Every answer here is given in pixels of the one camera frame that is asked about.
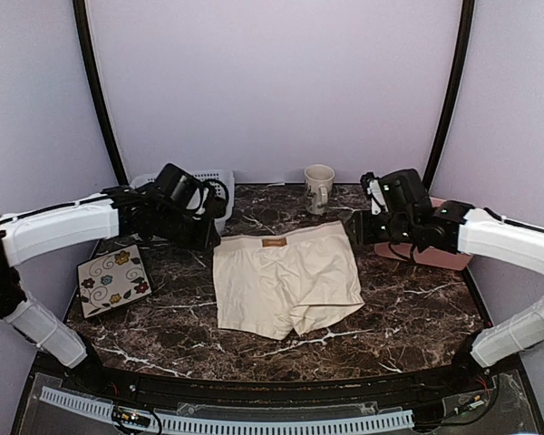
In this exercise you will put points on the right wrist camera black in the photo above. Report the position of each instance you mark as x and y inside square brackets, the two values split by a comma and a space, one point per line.
[403, 190]

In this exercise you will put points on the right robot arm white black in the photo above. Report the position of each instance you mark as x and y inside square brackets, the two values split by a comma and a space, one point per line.
[460, 228]

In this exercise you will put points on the pink divided organizer tray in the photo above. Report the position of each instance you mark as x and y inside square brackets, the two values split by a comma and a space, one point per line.
[402, 248]

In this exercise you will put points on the right black frame post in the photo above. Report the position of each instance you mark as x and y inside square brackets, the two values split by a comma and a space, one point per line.
[452, 91]

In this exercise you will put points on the floral square tile coaster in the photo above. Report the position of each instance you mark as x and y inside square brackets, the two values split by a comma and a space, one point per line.
[111, 281]

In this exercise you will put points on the black frame post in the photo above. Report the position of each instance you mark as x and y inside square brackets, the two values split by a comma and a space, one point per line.
[96, 90]
[452, 91]

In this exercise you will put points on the white slotted cable duct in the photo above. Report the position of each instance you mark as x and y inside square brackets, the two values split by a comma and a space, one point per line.
[165, 423]

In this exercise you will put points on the cream ceramic mug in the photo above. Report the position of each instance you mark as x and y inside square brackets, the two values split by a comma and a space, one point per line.
[319, 180]

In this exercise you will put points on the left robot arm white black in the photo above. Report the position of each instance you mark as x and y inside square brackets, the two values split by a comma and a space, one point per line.
[114, 212]

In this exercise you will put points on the black front table rail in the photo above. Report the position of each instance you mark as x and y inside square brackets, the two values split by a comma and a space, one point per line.
[285, 379]

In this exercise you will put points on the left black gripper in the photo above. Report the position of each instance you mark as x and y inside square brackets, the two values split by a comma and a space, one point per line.
[204, 238]

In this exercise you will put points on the cream cotton boxer underwear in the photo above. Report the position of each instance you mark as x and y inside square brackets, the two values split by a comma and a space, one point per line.
[302, 281]

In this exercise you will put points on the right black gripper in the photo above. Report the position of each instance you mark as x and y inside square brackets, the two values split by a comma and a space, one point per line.
[364, 233]

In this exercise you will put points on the white plastic laundry basket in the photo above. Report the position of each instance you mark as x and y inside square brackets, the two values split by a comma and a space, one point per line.
[222, 183]

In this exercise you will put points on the left black frame post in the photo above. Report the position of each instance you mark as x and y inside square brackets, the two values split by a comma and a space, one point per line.
[96, 90]

